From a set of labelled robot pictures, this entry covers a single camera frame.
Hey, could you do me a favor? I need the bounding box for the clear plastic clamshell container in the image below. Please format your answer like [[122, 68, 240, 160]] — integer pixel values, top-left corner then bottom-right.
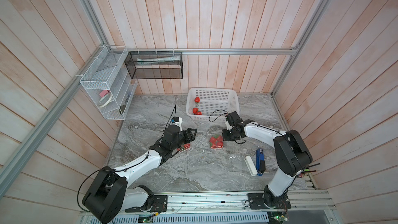
[[209, 135, 224, 149]]

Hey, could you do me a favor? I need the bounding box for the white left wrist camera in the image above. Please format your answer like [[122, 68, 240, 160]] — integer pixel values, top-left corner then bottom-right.
[[171, 117, 182, 131]]

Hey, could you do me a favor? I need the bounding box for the roll of tape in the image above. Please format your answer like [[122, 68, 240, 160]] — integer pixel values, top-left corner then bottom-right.
[[97, 92, 113, 108]]

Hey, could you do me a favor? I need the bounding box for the packed strawberry with long stem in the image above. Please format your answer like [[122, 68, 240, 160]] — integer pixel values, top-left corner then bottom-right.
[[209, 136, 217, 144]]

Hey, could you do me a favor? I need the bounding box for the blue object on table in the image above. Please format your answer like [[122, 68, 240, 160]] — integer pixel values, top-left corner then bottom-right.
[[256, 148, 266, 176]]

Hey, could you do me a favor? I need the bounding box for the white wire wall shelf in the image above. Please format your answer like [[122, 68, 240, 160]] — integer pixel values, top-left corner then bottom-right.
[[80, 45, 137, 120]]

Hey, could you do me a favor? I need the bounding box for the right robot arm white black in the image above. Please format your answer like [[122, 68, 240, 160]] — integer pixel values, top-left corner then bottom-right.
[[222, 112, 313, 208]]

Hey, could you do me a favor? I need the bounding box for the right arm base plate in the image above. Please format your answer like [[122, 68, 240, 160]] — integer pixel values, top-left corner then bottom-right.
[[247, 192, 291, 210]]

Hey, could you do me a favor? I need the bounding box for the pink note pad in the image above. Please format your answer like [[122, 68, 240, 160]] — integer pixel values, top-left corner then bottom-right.
[[98, 90, 109, 98]]

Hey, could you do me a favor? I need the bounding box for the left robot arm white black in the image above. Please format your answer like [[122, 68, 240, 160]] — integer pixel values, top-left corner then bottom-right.
[[82, 124, 197, 224]]

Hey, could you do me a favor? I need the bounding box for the black mesh wall basket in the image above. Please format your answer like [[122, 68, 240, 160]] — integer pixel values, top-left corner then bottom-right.
[[124, 51, 183, 79]]

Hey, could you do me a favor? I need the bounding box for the white perforated plastic basket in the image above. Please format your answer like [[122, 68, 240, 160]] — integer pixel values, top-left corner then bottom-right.
[[186, 88, 240, 121]]

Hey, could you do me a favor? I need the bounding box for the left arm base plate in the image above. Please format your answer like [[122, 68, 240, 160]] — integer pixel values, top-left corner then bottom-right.
[[125, 195, 168, 213]]

